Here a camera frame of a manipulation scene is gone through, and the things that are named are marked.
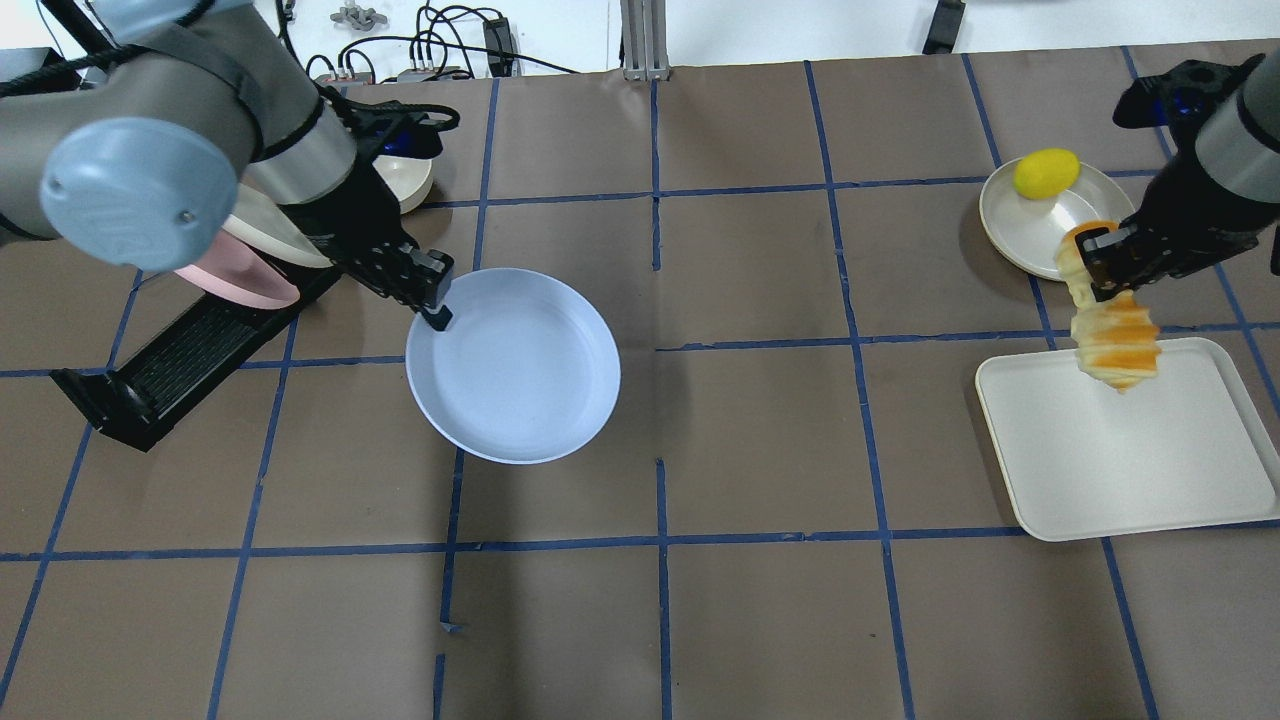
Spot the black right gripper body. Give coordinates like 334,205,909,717
1076,150,1271,302

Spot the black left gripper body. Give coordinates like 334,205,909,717
291,161,454,311

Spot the blue plate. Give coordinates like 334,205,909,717
404,268,621,465

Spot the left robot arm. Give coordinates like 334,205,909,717
1,1,460,331

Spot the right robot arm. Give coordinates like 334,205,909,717
1071,54,1279,301

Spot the cream plate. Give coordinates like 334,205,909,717
223,184,332,269

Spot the pink plate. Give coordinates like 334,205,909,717
175,255,301,310

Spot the yellow lemon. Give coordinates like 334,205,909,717
1012,147,1082,200

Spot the cream shallow bowl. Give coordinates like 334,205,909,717
978,161,1135,281

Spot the cream rectangular tray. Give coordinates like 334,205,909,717
974,337,1277,542

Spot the black power adapter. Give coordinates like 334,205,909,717
483,17,517,77

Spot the black dish rack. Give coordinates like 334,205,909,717
49,263,340,452

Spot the aluminium frame post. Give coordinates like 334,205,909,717
620,0,671,82

